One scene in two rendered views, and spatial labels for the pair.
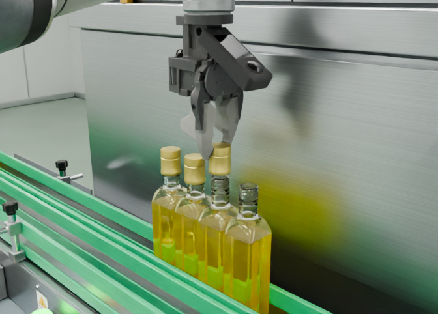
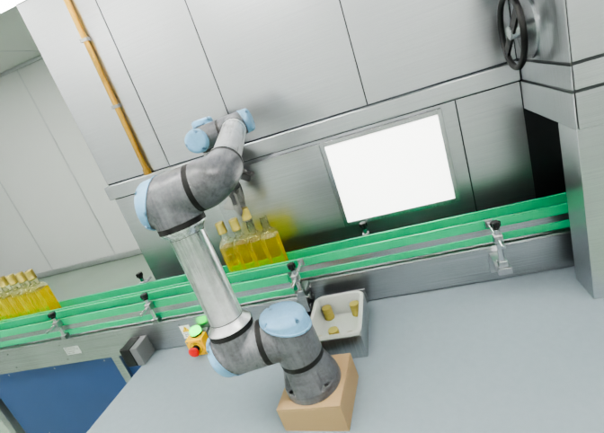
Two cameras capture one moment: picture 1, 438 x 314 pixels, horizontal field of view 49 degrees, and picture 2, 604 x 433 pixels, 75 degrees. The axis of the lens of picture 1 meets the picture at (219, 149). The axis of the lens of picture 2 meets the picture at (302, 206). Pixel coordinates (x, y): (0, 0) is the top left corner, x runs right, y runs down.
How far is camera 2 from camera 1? 0.78 m
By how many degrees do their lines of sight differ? 25
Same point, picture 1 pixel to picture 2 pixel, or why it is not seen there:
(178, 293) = (253, 276)
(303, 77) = (259, 170)
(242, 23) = not seen: hidden behind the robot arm
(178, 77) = not seen: hidden behind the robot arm
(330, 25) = (261, 146)
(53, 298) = (193, 320)
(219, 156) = (245, 212)
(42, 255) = (173, 308)
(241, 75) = (245, 176)
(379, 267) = (318, 224)
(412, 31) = (291, 138)
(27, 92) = not seen: outside the picture
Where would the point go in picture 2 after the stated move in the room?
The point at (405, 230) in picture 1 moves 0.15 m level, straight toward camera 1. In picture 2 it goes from (320, 205) to (329, 216)
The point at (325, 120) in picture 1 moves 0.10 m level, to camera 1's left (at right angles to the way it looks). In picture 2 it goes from (274, 181) to (253, 191)
